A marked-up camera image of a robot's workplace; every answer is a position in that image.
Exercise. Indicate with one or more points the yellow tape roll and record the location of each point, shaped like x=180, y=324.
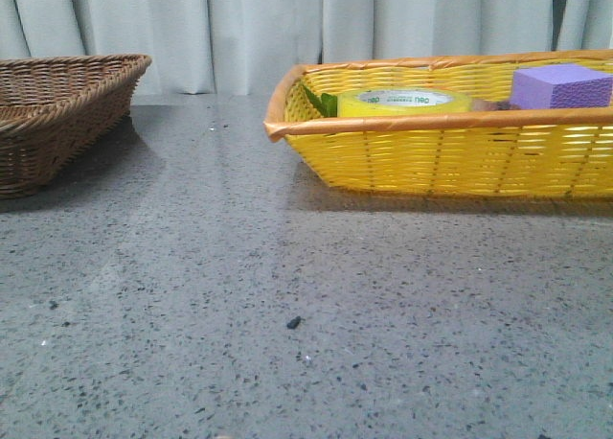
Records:
x=394, y=101

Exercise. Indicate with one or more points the orange toy pepper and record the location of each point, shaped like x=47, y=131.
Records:
x=326, y=104

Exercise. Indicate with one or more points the grey curtain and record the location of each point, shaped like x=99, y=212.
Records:
x=245, y=46

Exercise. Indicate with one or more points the brown toy object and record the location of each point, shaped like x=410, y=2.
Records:
x=484, y=105

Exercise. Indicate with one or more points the yellow woven basket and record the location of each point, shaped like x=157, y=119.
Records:
x=560, y=153

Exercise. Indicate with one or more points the brown wicker basket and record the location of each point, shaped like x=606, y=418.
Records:
x=52, y=109

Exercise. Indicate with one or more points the purple foam block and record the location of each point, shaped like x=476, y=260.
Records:
x=556, y=86

